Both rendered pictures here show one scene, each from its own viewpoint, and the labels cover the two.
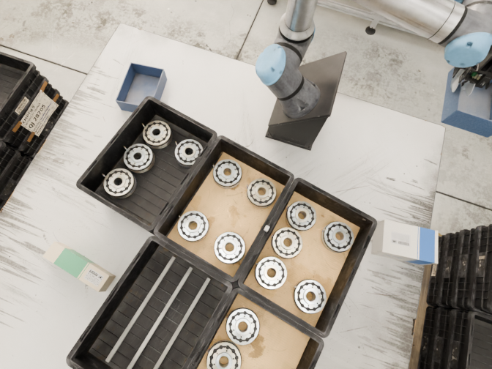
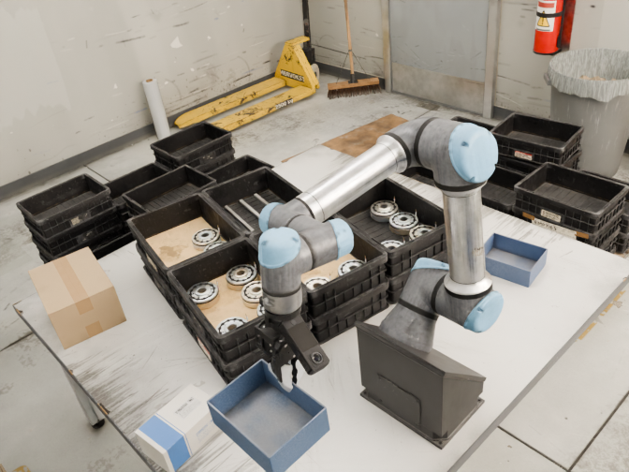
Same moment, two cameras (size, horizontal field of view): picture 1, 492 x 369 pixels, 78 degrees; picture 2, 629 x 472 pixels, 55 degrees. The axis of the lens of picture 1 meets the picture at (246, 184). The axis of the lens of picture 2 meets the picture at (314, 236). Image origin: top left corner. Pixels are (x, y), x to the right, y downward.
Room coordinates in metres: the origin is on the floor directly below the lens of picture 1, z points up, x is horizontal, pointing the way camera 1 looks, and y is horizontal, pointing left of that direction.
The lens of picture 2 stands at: (1.24, -1.22, 2.08)
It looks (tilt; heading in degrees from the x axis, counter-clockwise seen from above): 35 degrees down; 128
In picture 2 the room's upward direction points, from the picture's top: 7 degrees counter-clockwise
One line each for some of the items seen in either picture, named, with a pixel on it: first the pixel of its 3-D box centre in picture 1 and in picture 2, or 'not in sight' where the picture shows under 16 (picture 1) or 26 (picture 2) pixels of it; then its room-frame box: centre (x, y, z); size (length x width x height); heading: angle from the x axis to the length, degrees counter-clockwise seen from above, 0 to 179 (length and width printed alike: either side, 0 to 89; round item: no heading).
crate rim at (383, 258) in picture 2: (226, 203); (315, 247); (0.24, 0.05, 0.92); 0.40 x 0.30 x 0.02; 157
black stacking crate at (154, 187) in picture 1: (154, 165); (387, 226); (0.36, 0.33, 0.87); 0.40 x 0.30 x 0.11; 157
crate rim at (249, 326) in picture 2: (309, 251); (234, 285); (0.12, -0.22, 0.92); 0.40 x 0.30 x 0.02; 157
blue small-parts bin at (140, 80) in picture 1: (142, 89); (510, 258); (0.74, 0.50, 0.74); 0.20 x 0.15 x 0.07; 175
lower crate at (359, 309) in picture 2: not in sight; (320, 284); (0.24, 0.05, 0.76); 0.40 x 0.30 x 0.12; 157
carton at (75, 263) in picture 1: (80, 266); not in sight; (-0.01, 0.55, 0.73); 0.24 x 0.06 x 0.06; 68
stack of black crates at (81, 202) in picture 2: not in sight; (77, 231); (-1.50, 0.20, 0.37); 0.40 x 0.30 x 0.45; 78
